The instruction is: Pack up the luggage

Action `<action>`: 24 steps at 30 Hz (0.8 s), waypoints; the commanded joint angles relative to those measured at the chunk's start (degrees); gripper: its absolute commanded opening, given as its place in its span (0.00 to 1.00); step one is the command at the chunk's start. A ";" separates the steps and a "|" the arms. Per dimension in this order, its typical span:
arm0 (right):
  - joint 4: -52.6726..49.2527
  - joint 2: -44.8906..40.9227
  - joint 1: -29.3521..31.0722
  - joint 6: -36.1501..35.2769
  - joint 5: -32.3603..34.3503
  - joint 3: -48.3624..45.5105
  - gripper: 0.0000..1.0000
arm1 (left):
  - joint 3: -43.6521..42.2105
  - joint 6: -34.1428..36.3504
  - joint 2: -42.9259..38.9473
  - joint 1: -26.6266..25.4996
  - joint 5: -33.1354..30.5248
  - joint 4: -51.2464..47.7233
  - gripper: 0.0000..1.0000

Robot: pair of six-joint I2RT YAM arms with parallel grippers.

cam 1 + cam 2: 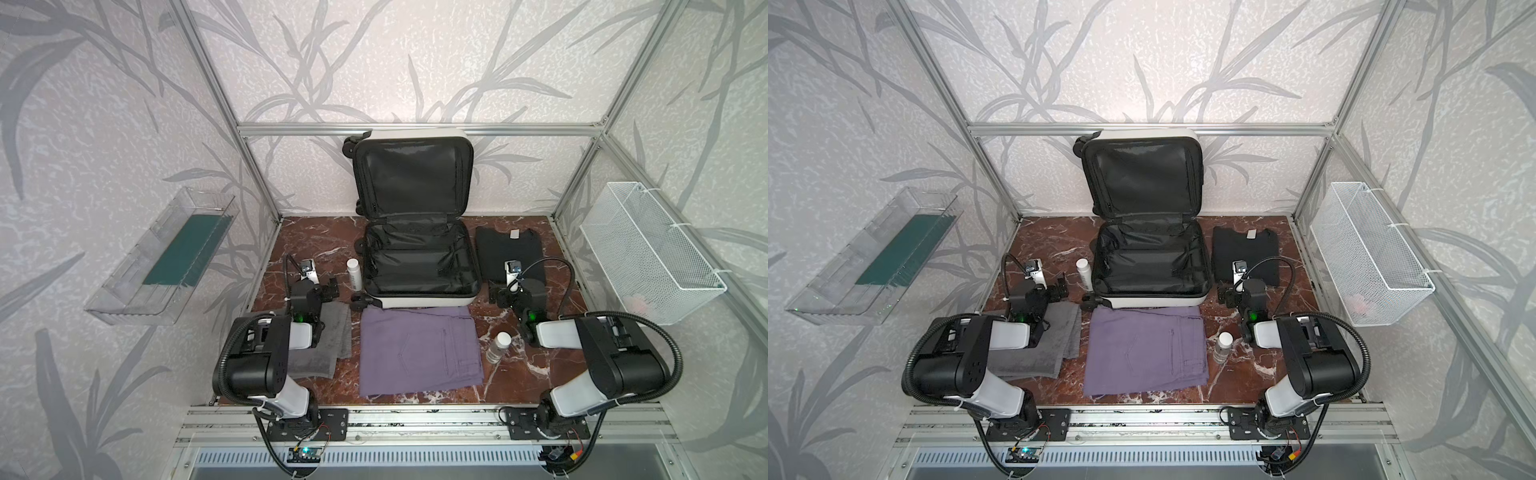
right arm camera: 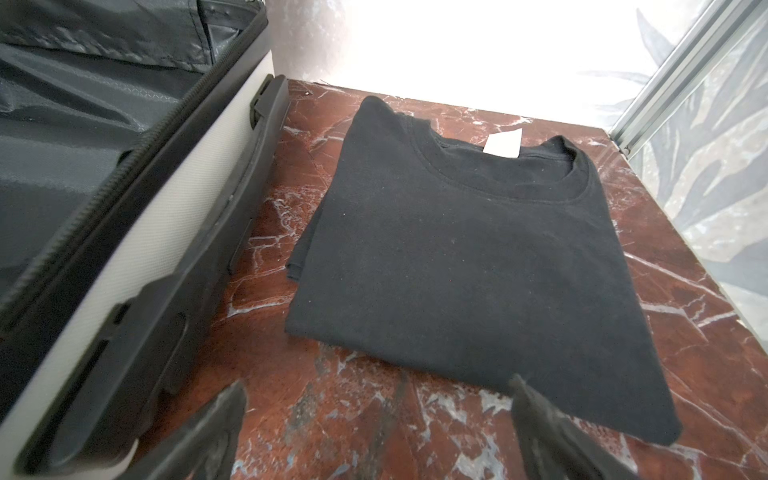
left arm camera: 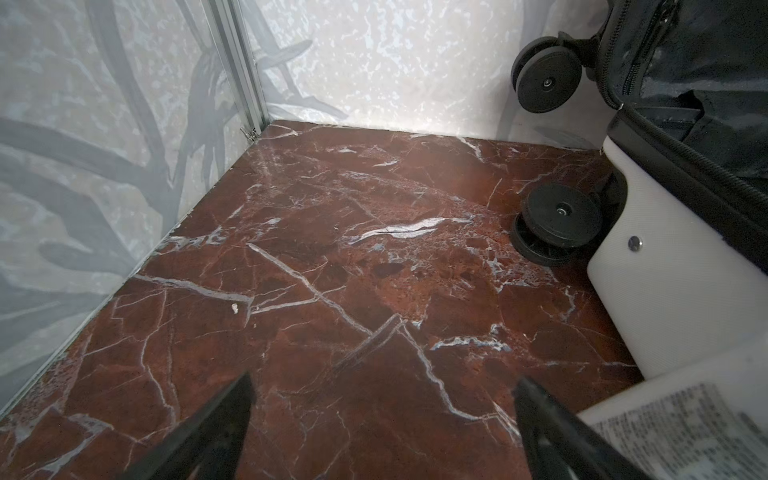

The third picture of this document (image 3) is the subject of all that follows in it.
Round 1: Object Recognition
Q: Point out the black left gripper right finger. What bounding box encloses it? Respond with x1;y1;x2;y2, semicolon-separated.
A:
513;377;649;479

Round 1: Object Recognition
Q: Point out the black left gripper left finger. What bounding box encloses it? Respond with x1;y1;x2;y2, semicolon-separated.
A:
122;373;255;479

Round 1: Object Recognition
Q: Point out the white hard-shell suitcase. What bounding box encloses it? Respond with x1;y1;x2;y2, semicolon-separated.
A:
510;1;767;378

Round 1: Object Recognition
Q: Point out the aluminium frame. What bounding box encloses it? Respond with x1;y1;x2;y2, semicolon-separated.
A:
202;0;271;143

